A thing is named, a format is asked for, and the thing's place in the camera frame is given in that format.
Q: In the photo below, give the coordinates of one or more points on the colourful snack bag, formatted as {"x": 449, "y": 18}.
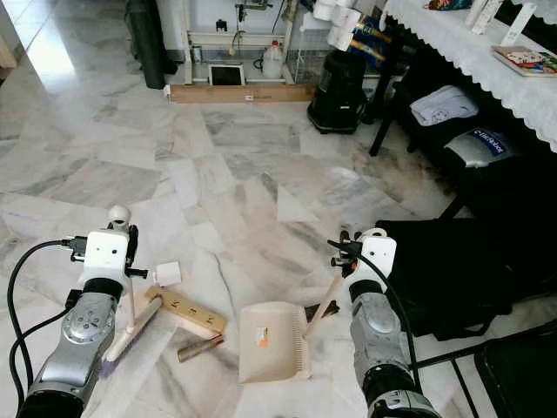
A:
{"x": 448, "y": 3}

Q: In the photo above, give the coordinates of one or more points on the black vacuum cleaner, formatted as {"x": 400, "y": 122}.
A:
{"x": 339, "y": 91}

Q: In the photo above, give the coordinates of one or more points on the tall black cylinder bag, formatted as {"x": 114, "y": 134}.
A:
{"x": 146, "y": 39}

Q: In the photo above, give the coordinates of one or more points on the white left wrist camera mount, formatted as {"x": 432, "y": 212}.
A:
{"x": 104, "y": 252}

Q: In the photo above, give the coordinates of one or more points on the small white cup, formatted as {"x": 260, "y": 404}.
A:
{"x": 167, "y": 273}

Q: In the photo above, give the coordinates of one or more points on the white paper roll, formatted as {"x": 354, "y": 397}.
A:
{"x": 344, "y": 37}
{"x": 331, "y": 9}

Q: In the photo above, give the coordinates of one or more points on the black chair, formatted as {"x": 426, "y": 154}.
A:
{"x": 385, "y": 113}

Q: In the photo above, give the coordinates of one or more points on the black seat with frame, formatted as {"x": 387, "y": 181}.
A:
{"x": 518, "y": 374}

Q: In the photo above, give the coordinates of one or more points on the large black bag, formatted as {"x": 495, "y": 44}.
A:
{"x": 461, "y": 270}

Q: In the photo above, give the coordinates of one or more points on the white metal rack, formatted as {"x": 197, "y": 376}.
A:
{"x": 239, "y": 37}

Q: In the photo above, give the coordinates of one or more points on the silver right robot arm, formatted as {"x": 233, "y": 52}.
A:
{"x": 379, "y": 335}

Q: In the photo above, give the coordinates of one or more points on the small dark brown scrap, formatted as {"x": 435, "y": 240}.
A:
{"x": 318, "y": 312}

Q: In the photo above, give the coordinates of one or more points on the grey bag with blue label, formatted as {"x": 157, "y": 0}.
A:
{"x": 483, "y": 144}

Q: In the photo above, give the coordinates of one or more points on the table with white tablecloth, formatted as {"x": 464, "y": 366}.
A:
{"x": 479, "y": 61}

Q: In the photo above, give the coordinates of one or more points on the colourful book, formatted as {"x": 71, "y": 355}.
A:
{"x": 526, "y": 59}

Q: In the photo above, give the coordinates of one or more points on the beige plastic dustpan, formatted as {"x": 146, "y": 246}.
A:
{"x": 270, "y": 344}

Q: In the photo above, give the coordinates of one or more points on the white carton box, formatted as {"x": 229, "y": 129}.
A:
{"x": 518, "y": 22}
{"x": 483, "y": 13}

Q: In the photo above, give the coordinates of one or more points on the lettered wooden block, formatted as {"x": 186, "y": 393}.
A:
{"x": 187, "y": 312}

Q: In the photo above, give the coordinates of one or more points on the clear plastic jug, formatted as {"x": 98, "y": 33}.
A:
{"x": 272, "y": 61}

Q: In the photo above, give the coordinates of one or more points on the blue and yellow package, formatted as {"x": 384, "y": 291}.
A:
{"x": 374, "y": 35}

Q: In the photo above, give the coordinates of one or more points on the folded white towel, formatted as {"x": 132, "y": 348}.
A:
{"x": 444, "y": 104}

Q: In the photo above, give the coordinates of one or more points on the white framed tablet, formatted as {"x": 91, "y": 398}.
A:
{"x": 225, "y": 76}

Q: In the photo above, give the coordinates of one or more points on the long brown cardboard box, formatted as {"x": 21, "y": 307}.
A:
{"x": 244, "y": 93}

